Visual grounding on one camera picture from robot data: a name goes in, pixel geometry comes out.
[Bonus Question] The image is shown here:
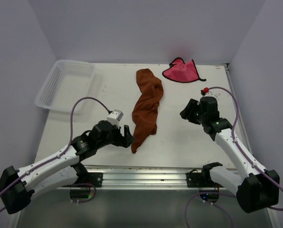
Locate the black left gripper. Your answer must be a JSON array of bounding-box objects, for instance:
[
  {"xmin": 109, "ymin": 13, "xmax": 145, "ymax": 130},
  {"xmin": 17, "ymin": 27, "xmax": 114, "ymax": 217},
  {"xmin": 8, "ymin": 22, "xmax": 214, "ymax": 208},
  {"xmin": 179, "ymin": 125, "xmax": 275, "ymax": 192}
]
[{"xmin": 97, "ymin": 122, "xmax": 135, "ymax": 149}]

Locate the brown towel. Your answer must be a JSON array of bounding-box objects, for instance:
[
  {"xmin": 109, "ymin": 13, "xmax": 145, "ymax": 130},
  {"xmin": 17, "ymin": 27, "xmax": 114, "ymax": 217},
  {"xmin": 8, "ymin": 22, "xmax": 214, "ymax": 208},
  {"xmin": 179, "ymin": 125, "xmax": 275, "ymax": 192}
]
[{"xmin": 131, "ymin": 68, "xmax": 164, "ymax": 153}]

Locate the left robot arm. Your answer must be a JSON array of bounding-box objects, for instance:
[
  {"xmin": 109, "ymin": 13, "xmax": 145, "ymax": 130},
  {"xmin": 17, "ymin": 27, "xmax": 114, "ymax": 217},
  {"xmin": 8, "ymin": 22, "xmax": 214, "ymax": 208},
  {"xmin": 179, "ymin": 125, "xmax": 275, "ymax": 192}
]
[{"xmin": 0, "ymin": 121, "xmax": 134, "ymax": 214}]

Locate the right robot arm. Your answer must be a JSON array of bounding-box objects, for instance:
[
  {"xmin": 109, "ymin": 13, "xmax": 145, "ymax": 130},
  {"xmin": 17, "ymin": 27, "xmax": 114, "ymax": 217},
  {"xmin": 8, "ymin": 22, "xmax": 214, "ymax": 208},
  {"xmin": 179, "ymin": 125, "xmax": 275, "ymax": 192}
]
[{"xmin": 180, "ymin": 96, "xmax": 280, "ymax": 213}]

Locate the pink towel black trim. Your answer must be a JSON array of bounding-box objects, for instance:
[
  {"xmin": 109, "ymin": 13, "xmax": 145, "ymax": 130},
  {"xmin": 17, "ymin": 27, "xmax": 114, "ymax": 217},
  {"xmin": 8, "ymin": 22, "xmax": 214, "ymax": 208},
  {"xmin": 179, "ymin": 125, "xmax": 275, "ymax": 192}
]
[{"xmin": 162, "ymin": 57, "xmax": 206, "ymax": 84}]

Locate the white plastic basket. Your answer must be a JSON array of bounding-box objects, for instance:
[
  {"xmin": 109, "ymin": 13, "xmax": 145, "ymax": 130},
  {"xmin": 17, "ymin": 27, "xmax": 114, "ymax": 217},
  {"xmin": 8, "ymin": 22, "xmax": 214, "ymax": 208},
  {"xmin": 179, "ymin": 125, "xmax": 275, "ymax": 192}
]
[{"xmin": 35, "ymin": 60, "xmax": 96, "ymax": 113}]

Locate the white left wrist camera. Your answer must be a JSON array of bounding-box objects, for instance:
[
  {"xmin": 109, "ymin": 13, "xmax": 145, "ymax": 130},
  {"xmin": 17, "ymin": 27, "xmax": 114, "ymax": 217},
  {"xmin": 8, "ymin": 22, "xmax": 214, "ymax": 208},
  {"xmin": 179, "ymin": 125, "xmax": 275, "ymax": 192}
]
[{"xmin": 107, "ymin": 110, "xmax": 124, "ymax": 128}]

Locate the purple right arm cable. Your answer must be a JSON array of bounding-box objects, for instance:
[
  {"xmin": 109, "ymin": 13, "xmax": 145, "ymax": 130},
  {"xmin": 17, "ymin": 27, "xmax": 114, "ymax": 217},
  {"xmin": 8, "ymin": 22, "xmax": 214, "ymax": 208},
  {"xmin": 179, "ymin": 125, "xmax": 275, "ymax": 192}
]
[{"xmin": 184, "ymin": 86, "xmax": 283, "ymax": 228}]

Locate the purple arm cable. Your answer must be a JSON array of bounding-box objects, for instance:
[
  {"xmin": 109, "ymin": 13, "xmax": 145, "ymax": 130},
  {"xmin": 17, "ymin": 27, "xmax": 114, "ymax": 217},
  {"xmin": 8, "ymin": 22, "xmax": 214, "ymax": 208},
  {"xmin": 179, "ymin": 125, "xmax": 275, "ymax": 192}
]
[
  {"xmin": 0, "ymin": 96, "xmax": 113, "ymax": 214},
  {"xmin": 184, "ymin": 86, "xmax": 283, "ymax": 228}
]

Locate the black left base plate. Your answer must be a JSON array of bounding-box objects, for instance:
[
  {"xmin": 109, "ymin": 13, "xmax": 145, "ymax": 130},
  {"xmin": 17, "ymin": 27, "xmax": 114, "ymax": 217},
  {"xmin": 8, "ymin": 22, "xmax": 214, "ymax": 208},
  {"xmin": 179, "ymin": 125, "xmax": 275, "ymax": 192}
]
[{"xmin": 86, "ymin": 172, "xmax": 103, "ymax": 188}]

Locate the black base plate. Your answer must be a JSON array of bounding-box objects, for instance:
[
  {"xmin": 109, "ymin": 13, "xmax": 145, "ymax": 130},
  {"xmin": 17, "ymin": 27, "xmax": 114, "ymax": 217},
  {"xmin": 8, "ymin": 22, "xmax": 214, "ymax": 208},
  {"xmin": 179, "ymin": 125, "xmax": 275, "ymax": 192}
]
[
  {"xmin": 185, "ymin": 170, "xmax": 217, "ymax": 188},
  {"xmin": 86, "ymin": 172, "xmax": 103, "ymax": 188}
]

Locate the aluminium mounting rail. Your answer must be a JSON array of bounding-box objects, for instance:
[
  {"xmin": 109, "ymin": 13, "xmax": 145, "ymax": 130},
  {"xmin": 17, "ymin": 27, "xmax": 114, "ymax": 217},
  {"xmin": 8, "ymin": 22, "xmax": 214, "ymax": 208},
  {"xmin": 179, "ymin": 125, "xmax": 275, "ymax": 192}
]
[{"xmin": 55, "ymin": 167, "xmax": 230, "ymax": 190}]

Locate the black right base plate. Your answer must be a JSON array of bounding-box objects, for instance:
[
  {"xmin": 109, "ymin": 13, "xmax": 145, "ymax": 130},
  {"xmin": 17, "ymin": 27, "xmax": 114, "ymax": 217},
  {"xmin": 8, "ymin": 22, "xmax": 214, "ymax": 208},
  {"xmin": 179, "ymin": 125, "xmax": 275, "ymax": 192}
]
[{"xmin": 185, "ymin": 170, "xmax": 217, "ymax": 188}]

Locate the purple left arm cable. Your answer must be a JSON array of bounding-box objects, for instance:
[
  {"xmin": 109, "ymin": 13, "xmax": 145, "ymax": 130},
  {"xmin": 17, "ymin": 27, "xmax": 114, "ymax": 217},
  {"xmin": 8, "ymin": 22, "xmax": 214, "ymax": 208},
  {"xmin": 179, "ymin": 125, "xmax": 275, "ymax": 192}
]
[{"xmin": 0, "ymin": 96, "xmax": 113, "ymax": 214}]

